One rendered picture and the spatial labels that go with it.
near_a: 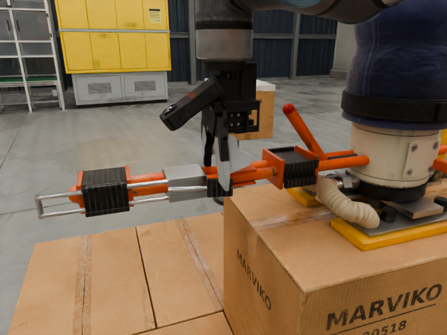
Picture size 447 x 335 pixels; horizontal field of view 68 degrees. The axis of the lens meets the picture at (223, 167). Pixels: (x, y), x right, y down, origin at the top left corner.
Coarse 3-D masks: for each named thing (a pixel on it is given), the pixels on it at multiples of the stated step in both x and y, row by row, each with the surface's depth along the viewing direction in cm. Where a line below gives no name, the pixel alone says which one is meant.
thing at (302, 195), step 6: (330, 174) 84; (294, 192) 82; (300, 192) 81; (306, 192) 81; (312, 192) 80; (300, 198) 80; (306, 198) 78; (312, 198) 78; (306, 204) 78; (312, 204) 78; (318, 204) 79
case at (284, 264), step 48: (240, 192) 86; (288, 192) 86; (432, 192) 86; (240, 240) 78; (288, 240) 65; (336, 240) 65; (432, 240) 65; (240, 288) 82; (288, 288) 56; (336, 288) 54; (384, 288) 58; (432, 288) 62
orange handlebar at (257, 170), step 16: (336, 160) 67; (352, 160) 68; (368, 160) 69; (144, 176) 59; (160, 176) 60; (208, 176) 59; (240, 176) 61; (256, 176) 62; (272, 176) 63; (144, 192) 56; (160, 192) 57
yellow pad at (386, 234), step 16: (384, 208) 67; (336, 224) 68; (352, 224) 67; (384, 224) 66; (400, 224) 66; (416, 224) 66; (432, 224) 67; (352, 240) 63; (368, 240) 62; (384, 240) 62; (400, 240) 63
